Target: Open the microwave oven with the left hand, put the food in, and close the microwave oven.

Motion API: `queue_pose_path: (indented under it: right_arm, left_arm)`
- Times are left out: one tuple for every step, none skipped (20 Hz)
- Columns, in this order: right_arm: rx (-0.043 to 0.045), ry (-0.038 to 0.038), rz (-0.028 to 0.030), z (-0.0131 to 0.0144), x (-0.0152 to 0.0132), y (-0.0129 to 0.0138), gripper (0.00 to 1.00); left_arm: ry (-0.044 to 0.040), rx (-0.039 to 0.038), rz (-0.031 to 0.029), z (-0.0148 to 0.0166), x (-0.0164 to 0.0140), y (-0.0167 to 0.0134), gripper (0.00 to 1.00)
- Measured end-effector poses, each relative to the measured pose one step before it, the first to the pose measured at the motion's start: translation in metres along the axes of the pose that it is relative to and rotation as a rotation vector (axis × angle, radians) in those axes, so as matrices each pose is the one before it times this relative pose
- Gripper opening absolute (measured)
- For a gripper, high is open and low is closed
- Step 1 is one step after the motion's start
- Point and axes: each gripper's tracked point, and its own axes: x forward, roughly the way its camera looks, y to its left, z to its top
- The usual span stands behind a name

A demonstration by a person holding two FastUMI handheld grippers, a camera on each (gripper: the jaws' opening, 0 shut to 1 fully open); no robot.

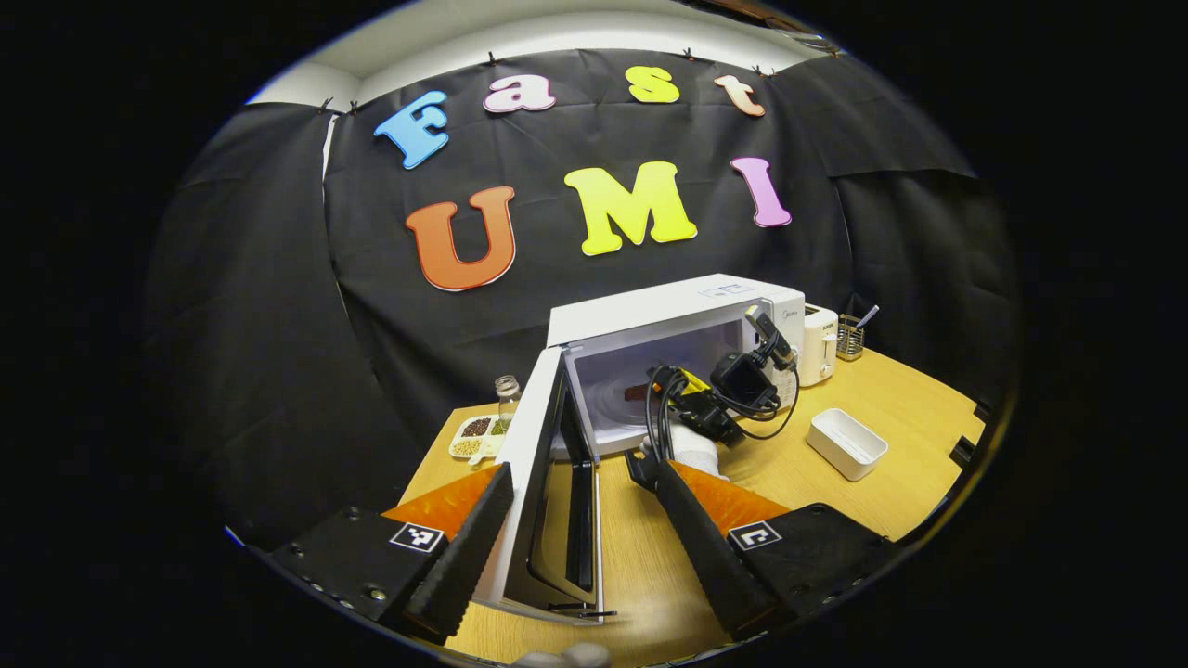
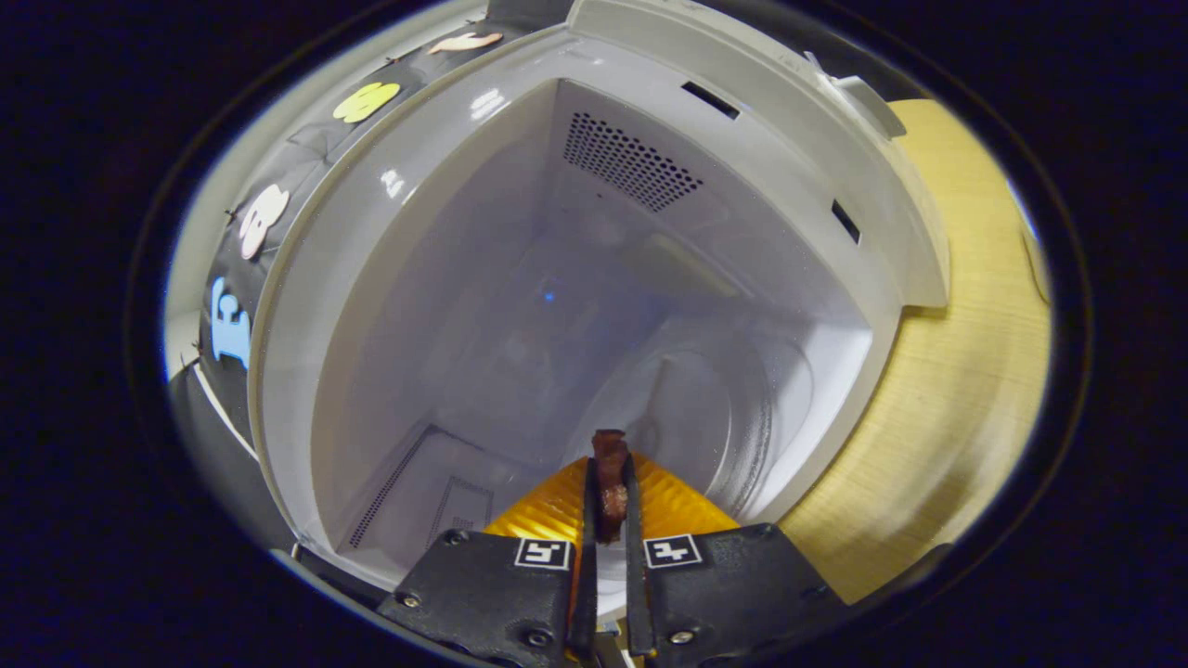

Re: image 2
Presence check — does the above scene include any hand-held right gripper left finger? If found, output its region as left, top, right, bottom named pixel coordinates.
left=375, top=455, right=600, bottom=665

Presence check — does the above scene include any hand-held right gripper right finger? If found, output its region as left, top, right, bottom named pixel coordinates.
left=620, top=452, right=848, bottom=660

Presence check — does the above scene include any brown chicken drumstick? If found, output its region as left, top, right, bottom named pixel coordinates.
left=590, top=428, right=633, bottom=546

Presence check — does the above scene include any white microwave oven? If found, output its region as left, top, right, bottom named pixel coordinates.
left=249, top=0, right=953, bottom=624

